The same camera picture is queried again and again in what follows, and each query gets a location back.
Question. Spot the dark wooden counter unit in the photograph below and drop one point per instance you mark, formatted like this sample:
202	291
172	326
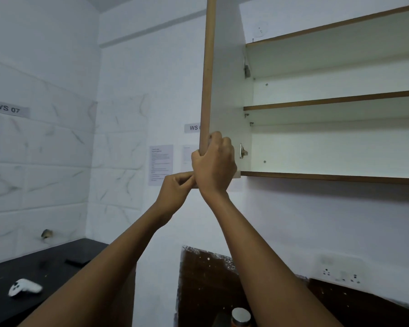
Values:
37	262

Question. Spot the white cabinet shelf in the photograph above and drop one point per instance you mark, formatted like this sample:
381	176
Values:
327	108

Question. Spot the white wall socket plate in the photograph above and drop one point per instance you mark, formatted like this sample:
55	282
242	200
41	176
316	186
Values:
341	272

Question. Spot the wall pipe stub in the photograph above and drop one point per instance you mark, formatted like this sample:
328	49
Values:
46	233

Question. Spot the brown wooden wall cabinet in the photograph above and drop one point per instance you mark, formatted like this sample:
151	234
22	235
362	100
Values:
327	146

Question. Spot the person's left forearm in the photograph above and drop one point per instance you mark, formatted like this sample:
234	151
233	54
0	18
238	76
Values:
99	275

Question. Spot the person's right hand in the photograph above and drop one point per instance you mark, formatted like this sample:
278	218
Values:
214	170

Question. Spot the orange spice jar silver lid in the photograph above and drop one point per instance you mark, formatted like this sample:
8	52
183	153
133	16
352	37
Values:
241	316

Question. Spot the person's left hand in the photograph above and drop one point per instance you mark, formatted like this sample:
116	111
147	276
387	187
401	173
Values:
174	197

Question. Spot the white handheld controller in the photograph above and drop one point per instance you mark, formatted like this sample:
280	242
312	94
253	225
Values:
24	287

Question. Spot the person's right forearm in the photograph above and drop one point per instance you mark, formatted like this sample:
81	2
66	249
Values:
266	269

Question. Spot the grey paper wall label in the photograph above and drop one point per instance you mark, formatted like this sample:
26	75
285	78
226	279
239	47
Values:
192	128
6	108

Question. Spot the white round wall cover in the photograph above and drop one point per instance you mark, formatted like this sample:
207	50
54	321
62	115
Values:
260	29

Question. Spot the flat black phone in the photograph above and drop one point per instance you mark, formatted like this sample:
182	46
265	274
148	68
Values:
77	262

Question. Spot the metal cabinet door hinge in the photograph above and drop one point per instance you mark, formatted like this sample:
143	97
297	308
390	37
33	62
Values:
247	69
242	151

